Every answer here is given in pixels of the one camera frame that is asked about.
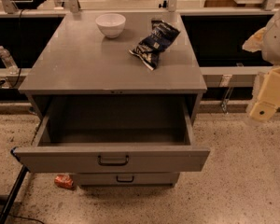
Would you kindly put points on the grey metal drawer cabinet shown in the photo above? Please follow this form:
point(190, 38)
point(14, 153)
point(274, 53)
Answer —
point(80, 60)

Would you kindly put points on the clear plastic water bottle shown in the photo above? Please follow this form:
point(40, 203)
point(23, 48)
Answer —
point(8, 61)

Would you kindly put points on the metal bracket under rail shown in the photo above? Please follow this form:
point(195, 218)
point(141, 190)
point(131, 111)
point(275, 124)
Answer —
point(225, 83)

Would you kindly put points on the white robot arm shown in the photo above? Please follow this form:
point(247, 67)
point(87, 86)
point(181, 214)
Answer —
point(267, 41)

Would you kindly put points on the grey lower drawer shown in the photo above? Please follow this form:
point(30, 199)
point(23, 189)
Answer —
point(130, 179)

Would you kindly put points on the grey drawer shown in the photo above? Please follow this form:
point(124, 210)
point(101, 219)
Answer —
point(130, 179)
point(114, 134)

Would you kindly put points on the dark blue chip bag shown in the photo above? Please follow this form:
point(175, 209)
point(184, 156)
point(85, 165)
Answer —
point(162, 36)

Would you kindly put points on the black pole with blue tip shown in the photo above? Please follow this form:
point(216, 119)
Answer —
point(13, 194)

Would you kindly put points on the orange crushed soda can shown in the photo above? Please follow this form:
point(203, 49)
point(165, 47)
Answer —
point(64, 181)

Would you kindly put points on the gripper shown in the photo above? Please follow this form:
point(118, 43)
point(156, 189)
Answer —
point(278, 44)

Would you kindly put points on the white ceramic bowl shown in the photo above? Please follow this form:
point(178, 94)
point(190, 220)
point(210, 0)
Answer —
point(111, 25)

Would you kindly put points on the grey top drawer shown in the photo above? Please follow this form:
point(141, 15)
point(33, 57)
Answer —
point(114, 134)

